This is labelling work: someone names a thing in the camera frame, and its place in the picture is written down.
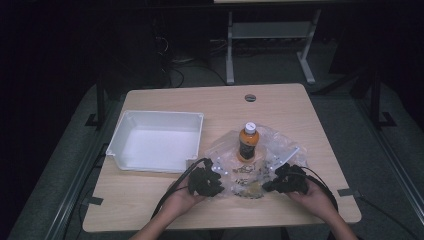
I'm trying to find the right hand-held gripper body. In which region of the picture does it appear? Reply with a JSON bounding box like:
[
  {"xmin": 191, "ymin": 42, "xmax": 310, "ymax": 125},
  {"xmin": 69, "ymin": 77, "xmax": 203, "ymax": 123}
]
[{"xmin": 266, "ymin": 146, "xmax": 310, "ymax": 195}]

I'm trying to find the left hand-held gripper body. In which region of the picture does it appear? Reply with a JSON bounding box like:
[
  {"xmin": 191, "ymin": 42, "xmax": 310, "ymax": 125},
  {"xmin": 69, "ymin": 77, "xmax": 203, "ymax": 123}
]
[{"xmin": 187, "ymin": 156, "xmax": 231, "ymax": 198}]

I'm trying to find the clear plastic bag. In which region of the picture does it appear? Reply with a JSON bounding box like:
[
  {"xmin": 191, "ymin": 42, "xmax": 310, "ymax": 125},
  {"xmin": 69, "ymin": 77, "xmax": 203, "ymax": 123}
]
[{"xmin": 204, "ymin": 124, "xmax": 309, "ymax": 200}]

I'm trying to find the orange drink bottle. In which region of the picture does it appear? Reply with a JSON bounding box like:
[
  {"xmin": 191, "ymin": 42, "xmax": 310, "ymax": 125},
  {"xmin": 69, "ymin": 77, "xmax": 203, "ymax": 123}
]
[{"xmin": 237, "ymin": 121, "xmax": 260, "ymax": 164}]

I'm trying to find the white plastic bin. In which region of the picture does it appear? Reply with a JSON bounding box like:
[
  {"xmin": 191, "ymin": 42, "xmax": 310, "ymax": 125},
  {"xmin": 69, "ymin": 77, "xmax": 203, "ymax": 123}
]
[{"xmin": 105, "ymin": 109, "xmax": 205, "ymax": 174}]

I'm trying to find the person's left hand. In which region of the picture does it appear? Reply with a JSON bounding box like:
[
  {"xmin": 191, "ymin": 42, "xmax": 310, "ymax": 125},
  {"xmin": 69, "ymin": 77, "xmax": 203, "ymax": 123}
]
[{"xmin": 165, "ymin": 181, "xmax": 208, "ymax": 219}]

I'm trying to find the person's right hand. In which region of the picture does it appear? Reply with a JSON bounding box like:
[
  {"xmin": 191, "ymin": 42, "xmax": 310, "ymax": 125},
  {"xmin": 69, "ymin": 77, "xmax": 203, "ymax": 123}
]
[{"xmin": 285, "ymin": 179, "xmax": 338, "ymax": 222}]

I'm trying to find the grey tape strip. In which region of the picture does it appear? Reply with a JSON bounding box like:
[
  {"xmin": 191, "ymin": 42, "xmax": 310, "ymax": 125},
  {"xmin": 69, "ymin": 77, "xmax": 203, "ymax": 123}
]
[
  {"xmin": 81, "ymin": 196, "xmax": 104, "ymax": 206},
  {"xmin": 337, "ymin": 188, "xmax": 362, "ymax": 198}
]

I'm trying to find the black metal stand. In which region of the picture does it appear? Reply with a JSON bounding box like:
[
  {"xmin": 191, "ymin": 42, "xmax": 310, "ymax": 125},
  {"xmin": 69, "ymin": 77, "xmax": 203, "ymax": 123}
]
[
  {"xmin": 84, "ymin": 81, "xmax": 108, "ymax": 130},
  {"xmin": 370, "ymin": 68, "xmax": 398, "ymax": 130}
]

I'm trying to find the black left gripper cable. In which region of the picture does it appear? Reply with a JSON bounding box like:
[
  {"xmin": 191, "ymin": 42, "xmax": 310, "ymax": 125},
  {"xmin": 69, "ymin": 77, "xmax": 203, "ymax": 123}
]
[{"xmin": 150, "ymin": 157, "xmax": 214, "ymax": 220}]

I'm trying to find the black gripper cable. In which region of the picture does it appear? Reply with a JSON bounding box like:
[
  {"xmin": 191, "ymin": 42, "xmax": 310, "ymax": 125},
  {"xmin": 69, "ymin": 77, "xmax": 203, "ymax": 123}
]
[
  {"xmin": 150, "ymin": 157, "xmax": 214, "ymax": 220},
  {"xmin": 293, "ymin": 165, "xmax": 340, "ymax": 213}
]

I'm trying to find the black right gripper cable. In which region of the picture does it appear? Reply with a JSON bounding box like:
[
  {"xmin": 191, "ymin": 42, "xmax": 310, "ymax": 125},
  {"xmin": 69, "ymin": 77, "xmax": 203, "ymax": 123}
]
[{"xmin": 293, "ymin": 165, "xmax": 340, "ymax": 213}]

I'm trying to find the black floor cable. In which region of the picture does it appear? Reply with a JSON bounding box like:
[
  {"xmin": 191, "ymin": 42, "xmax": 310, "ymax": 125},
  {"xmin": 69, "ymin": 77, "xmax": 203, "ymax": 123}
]
[{"xmin": 359, "ymin": 195, "xmax": 420, "ymax": 240}]

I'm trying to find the white metal desk frame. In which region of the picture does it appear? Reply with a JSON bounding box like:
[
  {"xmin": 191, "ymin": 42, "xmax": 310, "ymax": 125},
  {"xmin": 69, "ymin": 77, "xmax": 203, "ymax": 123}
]
[{"xmin": 225, "ymin": 9, "xmax": 323, "ymax": 86}]

